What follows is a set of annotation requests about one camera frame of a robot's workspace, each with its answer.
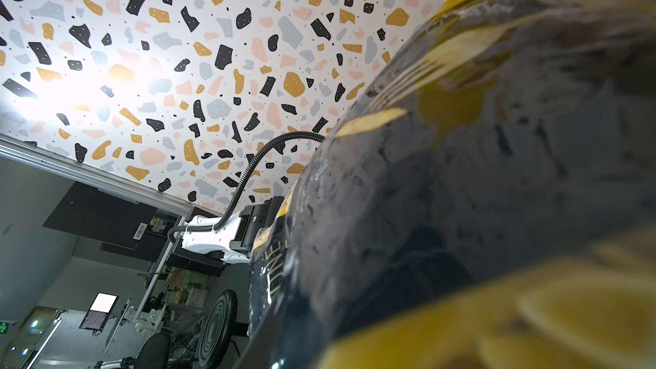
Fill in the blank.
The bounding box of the dark penne pasta bag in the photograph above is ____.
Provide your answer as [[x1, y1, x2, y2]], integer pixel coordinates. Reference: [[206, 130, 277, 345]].
[[237, 0, 655, 368]]

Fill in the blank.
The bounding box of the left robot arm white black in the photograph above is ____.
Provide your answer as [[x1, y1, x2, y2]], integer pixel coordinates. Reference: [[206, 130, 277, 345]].
[[168, 196, 285, 268]]

